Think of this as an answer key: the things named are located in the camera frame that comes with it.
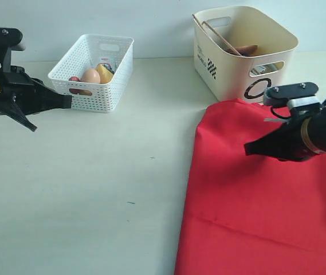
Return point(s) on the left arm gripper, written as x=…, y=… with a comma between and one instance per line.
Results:
x=22, y=95

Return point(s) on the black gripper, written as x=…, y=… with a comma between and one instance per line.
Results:
x=292, y=142

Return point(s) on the red sausage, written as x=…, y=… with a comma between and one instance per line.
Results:
x=74, y=90

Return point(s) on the yellow lemon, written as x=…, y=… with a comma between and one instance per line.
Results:
x=85, y=92

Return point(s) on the beige egg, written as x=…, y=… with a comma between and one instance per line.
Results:
x=91, y=75

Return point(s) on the red table cloth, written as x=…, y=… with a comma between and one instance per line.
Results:
x=250, y=214

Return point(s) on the cream plastic bin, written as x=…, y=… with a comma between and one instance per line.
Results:
x=227, y=75

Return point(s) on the blue white milk carton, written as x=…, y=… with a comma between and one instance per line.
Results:
x=108, y=62

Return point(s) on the brown wooden spoon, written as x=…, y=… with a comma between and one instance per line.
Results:
x=243, y=50

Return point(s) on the shiny steel cup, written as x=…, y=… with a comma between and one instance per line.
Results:
x=266, y=68

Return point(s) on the white perforated plastic basket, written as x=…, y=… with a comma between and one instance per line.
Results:
x=83, y=55

